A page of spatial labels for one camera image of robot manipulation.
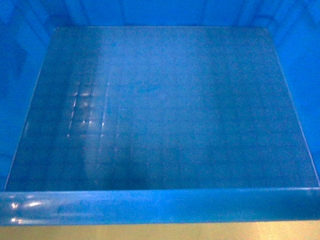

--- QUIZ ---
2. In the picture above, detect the large blue plastic crate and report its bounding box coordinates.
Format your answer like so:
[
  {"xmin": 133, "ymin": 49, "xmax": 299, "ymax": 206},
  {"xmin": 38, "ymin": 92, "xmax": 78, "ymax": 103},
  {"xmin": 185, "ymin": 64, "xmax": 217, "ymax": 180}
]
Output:
[{"xmin": 0, "ymin": 0, "xmax": 320, "ymax": 226}]

